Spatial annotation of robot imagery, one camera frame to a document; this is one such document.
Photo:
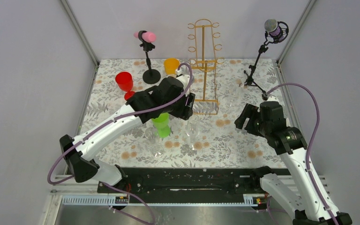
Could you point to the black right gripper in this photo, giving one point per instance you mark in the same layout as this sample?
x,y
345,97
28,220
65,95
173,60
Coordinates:
x,y
246,117

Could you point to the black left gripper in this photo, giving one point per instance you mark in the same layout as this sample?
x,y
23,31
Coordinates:
x,y
186,108

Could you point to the clear wine glass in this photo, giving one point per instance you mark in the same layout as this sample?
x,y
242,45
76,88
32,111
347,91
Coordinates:
x,y
193,130
153,140
233,93

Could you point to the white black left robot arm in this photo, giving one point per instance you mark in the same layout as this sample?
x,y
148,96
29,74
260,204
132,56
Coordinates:
x,y
171,96

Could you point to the green plastic wine glass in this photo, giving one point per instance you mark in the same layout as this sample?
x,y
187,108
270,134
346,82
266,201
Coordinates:
x,y
161,123

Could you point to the yellow plastic wine glass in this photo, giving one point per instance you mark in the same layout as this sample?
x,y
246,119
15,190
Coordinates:
x,y
171,65

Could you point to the red plastic wine glass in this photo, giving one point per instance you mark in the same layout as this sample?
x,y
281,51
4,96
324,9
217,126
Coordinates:
x,y
124,81

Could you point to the floral patterned tablecloth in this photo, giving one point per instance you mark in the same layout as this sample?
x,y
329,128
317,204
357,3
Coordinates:
x,y
219,144

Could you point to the black stand with pink microphone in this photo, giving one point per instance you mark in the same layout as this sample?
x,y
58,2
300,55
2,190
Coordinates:
x,y
147,38

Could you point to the gold wire wine glass rack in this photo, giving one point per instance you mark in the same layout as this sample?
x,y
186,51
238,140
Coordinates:
x,y
204,65

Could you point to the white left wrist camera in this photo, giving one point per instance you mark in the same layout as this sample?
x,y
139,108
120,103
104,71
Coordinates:
x,y
178,72

